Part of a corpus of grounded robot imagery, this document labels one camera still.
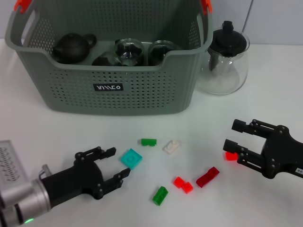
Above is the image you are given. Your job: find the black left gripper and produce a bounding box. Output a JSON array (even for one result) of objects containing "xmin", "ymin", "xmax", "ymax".
[{"xmin": 41, "ymin": 146, "xmax": 131, "ymax": 209}]

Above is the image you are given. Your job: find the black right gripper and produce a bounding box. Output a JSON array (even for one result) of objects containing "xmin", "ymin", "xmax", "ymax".
[{"xmin": 223, "ymin": 119, "xmax": 303, "ymax": 180}]

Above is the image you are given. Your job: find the teal square toy plate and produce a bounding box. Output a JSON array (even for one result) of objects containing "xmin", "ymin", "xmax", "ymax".
[{"xmin": 119, "ymin": 148, "xmax": 143, "ymax": 170}]

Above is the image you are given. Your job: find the green notched toy brick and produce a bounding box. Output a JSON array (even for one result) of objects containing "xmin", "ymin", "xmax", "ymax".
[{"xmin": 141, "ymin": 138, "xmax": 157, "ymax": 147}]

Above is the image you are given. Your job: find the green rectangular toy brick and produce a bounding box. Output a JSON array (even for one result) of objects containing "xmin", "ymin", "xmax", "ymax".
[{"xmin": 152, "ymin": 186, "xmax": 169, "ymax": 206}]

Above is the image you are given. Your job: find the glass teacup with black sleeve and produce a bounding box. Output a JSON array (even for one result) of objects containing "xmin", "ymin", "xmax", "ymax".
[
  {"xmin": 114, "ymin": 38, "xmax": 145, "ymax": 67},
  {"xmin": 148, "ymin": 40, "xmax": 179, "ymax": 67},
  {"xmin": 91, "ymin": 52, "xmax": 121, "ymax": 67}
]

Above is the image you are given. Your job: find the grey perforated storage basket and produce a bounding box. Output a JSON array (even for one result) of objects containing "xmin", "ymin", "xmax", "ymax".
[{"xmin": 4, "ymin": 0, "xmax": 214, "ymax": 116}]

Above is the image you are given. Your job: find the dark red long toy brick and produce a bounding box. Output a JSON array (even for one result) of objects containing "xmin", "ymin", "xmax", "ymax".
[{"xmin": 196, "ymin": 166, "xmax": 220, "ymax": 188}]

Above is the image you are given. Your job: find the white two-stud toy plate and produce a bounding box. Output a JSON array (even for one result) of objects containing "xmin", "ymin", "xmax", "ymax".
[{"xmin": 162, "ymin": 140, "xmax": 182, "ymax": 156}]

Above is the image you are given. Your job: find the glass carafe with black lid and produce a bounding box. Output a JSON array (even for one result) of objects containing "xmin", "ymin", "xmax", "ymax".
[{"xmin": 195, "ymin": 20, "xmax": 250, "ymax": 96}]

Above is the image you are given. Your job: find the dark clay teapot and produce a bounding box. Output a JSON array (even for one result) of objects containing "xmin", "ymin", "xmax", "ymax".
[{"xmin": 52, "ymin": 33, "xmax": 98, "ymax": 64}]

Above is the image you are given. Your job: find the left robot arm with camera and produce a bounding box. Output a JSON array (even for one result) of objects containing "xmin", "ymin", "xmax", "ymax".
[{"xmin": 0, "ymin": 140, "xmax": 29, "ymax": 190}]

